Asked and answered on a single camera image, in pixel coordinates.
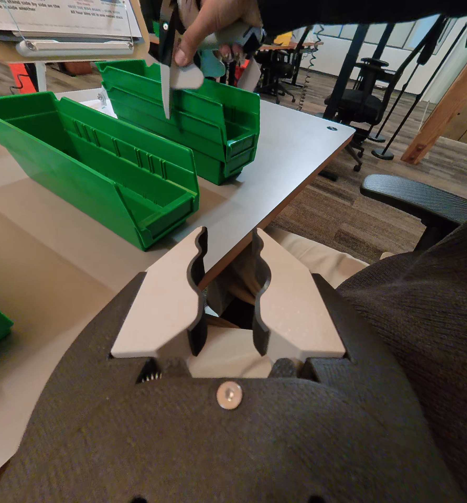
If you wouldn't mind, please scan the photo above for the coiled black cable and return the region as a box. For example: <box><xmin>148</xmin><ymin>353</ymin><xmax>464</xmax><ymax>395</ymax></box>
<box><xmin>296</xmin><ymin>35</ymin><xmax>321</xmax><ymax>111</ymax></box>

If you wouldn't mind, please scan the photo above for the black floor stand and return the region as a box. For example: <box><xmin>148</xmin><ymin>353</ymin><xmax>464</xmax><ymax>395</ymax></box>
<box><xmin>371</xmin><ymin>16</ymin><xmax>467</xmax><ymax>161</ymax></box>

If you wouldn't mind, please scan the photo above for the brown sign board stand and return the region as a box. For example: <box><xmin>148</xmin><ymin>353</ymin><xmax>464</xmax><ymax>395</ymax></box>
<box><xmin>0</xmin><ymin>0</ymin><xmax>149</xmax><ymax>118</ymax></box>

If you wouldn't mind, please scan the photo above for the person's right forearm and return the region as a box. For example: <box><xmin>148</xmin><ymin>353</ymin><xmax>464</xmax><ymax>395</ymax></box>
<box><xmin>257</xmin><ymin>0</ymin><xmax>467</xmax><ymax>35</ymax></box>

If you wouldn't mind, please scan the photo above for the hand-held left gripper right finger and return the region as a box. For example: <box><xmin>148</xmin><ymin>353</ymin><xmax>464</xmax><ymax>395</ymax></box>
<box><xmin>251</xmin><ymin>227</ymin><xmax>347</xmax><ymax>361</ymax></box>

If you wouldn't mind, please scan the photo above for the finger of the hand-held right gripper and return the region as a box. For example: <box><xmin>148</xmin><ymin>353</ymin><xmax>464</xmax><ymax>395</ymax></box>
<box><xmin>171</xmin><ymin>64</ymin><xmax>205</xmax><ymax>91</ymax></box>
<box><xmin>160</xmin><ymin>63</ymin><xmax>176</xmax><ymax>121</ymax></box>

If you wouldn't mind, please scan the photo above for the black desk leg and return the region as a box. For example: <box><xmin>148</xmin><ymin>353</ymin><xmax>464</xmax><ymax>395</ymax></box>
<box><xmin>322</xmin><ymin>24</ymin><xmax>371</xmax><ymax>120</ymax></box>

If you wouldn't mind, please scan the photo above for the black office chair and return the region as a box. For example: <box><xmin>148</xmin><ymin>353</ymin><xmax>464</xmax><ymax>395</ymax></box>
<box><xmin>323</xmin><ymin>57</ymin><xmax>400</xmax><ymax>172</ymax></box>
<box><xmin>255</xmin><ymin>49</ymin><xmax>298</xmax><ymax>105</ymax></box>

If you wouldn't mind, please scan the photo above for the person's right hand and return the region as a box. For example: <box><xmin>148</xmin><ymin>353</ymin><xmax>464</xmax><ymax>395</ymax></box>
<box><xmin>174</xmin><ymin>0</ymin><xmax>264</xmax><ymax>67</ymax></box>

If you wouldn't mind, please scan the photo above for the white instruction sheet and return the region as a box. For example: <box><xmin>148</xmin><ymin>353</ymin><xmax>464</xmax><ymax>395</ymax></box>
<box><xmin>0</xmin><ymin>0</ymin><xmax>143</xmax><ymax>39</ymax></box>

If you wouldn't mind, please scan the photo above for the wooden beam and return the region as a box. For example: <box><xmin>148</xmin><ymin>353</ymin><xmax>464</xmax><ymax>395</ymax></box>
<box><xmin>400</xmin><ymin>37</ymin><xmax>467</xmax><ymax>166</ymax></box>

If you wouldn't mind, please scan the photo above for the person's dark knit sweater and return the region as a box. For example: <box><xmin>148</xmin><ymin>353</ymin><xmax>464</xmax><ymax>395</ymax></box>
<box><xmin>335</xmin><ymin>204</ymin><xmax>467</xmax><ymax>503</ymax></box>

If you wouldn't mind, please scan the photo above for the grey desk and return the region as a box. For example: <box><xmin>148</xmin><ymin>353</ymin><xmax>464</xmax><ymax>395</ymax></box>
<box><xmin>0</xmin><ymin>88</ymin><xmax>356</xmax><ymax>486</ymax></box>

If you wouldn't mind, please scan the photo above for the black mesh chair armrest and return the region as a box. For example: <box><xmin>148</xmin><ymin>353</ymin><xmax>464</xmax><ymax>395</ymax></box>
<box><xmin>360</xmin><ymin>174</ymin><xmax>467</xmax><ymax>252</ymax></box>

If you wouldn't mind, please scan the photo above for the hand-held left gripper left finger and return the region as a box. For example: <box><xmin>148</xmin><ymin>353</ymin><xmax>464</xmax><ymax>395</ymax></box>
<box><xmin>111</xmin><ymin>226</ymin><xmax>210</xmax><ymax>359</ymax></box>

